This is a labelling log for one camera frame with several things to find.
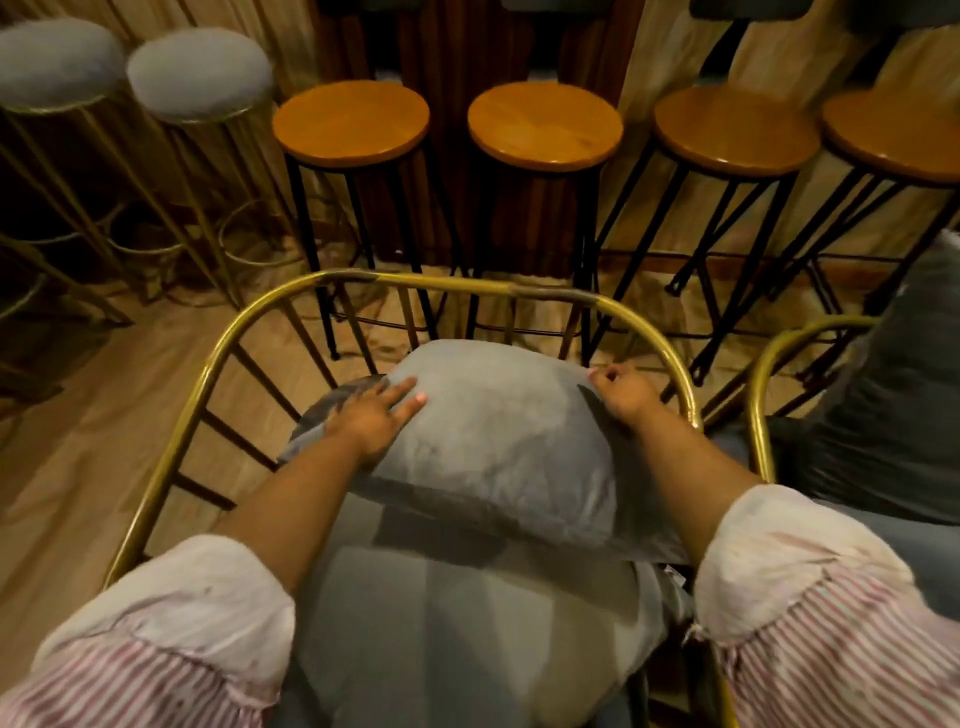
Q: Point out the person's left hand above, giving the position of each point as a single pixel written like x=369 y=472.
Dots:
x=366 y=426

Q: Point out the person's right hand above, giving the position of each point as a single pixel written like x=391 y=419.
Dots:
x=628 y=396

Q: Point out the person's right thumb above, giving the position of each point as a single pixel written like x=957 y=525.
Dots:
x=599 y=380

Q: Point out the person's left thumb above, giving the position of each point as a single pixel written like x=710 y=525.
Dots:
x=411 y=409

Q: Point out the grey square cushion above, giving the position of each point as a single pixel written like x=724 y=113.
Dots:
x=510 y=442

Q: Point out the person's left forearm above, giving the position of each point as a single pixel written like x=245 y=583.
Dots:
x=300 y=506

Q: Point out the person's right forearm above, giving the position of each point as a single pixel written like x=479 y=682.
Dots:
x=694 y=476

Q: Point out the round wooden stool black legs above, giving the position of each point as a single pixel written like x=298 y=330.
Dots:
x=735 y=129
x=351 y=120
x=545 y=124
x=892 y=133

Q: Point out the dark grey cushion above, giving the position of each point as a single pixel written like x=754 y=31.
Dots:
x=892 y=420

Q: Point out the person's right striped sleeve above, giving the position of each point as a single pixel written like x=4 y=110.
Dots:
x=817 y=622

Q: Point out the person's striped sleeve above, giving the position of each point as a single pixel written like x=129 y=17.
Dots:
x=817 y=622
x=172 y=637

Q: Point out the person's left striped sleeve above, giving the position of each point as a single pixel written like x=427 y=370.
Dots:
x=172 y=637

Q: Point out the dark wooden bar panel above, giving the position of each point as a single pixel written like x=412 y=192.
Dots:
x=457 y=45

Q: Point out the grey padded stool gold legs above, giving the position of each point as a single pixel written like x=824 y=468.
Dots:
x=199 y=71
x=56 y=64

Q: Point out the black bar chair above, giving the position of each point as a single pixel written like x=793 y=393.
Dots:
x=750 y=7
x=907 y=11

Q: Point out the gold frame chair grey seat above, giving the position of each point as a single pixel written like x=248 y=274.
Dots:
x=759 y=375
x=450 y=637

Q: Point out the gold metal stool frame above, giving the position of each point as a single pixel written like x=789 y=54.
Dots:
x=67 y=289

